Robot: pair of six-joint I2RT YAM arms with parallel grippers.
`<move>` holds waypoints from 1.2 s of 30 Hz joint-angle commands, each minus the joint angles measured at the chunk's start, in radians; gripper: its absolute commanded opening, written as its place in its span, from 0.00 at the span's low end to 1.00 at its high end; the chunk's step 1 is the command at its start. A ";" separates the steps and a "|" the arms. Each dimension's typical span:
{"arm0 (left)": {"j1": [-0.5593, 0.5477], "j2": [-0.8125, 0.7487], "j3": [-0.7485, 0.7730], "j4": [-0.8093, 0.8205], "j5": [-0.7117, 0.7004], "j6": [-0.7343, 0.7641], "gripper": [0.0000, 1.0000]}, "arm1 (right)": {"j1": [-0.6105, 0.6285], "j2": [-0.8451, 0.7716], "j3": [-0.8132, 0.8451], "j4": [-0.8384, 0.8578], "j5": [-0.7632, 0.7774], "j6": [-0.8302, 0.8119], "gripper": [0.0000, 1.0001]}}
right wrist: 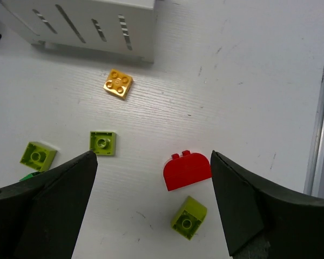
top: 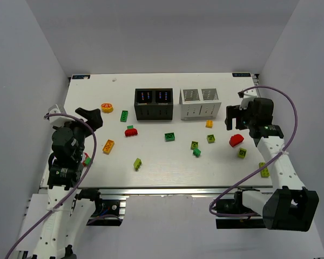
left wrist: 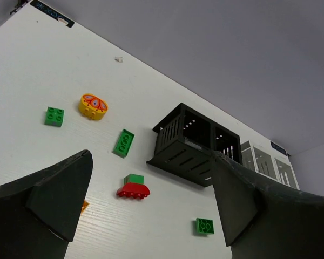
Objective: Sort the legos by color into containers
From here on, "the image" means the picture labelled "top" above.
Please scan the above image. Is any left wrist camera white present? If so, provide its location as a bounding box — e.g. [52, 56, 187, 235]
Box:
[47, 104, 66, 127]

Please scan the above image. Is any yellow round flower lego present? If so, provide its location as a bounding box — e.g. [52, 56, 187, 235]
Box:
[101, 103, 113, 113]

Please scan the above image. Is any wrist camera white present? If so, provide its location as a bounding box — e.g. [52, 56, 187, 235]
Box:
[238, 89, 259, 110]
[47, 104, 66, 127]

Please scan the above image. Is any orange long lego brick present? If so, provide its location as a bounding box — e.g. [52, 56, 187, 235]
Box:
[103, 139, 114, 154]

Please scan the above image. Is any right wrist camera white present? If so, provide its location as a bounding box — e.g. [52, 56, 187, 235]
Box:
[238, 89, 259, 110]

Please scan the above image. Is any blue label right corner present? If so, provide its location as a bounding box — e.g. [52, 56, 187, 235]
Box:
[232, 72, 251, 77]

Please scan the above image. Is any lime small lego brick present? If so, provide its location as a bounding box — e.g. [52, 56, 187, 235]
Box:
[207, 134, 215, 144]

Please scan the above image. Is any lime long lego edge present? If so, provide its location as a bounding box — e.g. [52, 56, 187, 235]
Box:
[259, 162, 270, 178]

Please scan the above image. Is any blue label left corner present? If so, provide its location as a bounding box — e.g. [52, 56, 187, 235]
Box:
[71, 74, 90, 80]

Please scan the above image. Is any red arched lego green top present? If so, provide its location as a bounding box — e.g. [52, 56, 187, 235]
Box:
[124, 125, 138, 137]

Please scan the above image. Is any small dark green lego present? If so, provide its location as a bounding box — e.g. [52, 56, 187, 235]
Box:
[193, 148, 201, 157]

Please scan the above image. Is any white two-compartment container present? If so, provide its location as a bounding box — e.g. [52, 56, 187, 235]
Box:
[179, 88, 221, 120]

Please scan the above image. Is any aluminium table front rail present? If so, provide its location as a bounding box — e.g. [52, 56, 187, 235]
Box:
[37, 186, 276, 196]

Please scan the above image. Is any lime lego with eye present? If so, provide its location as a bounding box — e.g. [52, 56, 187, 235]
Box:
[191, 141, 198, 150]

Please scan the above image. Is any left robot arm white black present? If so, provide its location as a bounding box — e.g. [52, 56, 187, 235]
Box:
[32, 107, 103, 258]

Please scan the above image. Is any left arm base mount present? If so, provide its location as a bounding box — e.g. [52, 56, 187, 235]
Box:
[75, 189, 122, 226]

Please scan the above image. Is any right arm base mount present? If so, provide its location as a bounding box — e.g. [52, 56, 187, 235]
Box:
[215, 189, 265, 229]

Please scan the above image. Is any orange small lego brick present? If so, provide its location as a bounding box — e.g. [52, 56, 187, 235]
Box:
[206, 120, 213, 128]

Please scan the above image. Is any red flower lego green brick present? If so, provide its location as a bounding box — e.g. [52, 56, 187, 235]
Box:
[82, 152, 91, 167]

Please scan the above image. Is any dark green 2x2 lego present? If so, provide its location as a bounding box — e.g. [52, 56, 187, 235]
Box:
[164, 132, 175, 142]

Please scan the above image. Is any red rounded lego block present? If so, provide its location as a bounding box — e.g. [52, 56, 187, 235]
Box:
[229, 134, 244, 147]

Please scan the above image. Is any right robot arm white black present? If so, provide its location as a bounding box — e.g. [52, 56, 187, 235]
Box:
[225, 98, 319, 232]

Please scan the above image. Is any blue label corner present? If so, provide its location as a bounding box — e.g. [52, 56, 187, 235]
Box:
[71, 74, 90, 80]
[232, 72, 251, 77]

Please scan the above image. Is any dark green long lego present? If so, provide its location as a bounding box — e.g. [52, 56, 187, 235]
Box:
[120, 110, 129, 122]

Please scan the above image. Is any black two-compartment container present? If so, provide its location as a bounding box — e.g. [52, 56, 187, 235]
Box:
[134, 88, 174, 121]

